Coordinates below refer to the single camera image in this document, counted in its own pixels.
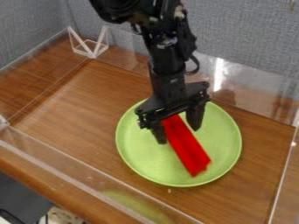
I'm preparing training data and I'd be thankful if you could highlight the clear acrylic enclosure wall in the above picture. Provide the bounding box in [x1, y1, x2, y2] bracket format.
[0, 28, 299, 224]

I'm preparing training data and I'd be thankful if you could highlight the clear acrylic corner bracket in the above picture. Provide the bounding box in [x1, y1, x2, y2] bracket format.
[68, 26, 108, 59]

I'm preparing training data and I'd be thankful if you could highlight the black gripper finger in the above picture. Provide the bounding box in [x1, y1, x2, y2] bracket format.
[152, 121, 167, 144]
[185, 101, 206, 131]

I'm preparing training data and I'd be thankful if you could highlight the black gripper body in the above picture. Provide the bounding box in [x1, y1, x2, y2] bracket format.
[135, 64, 210, 129]

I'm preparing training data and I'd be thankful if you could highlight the green round plate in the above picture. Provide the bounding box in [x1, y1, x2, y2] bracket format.
[116, 102, 242, 187]

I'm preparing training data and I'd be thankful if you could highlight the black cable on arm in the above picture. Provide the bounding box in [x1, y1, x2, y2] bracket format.
[184, 54, 202, 76]

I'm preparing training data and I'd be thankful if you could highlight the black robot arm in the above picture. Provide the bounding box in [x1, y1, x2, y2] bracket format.
[88, 0, 210, 144]

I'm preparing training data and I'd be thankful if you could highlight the red cloth block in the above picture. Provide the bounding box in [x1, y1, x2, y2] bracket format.
[163, 115, 211, 177]

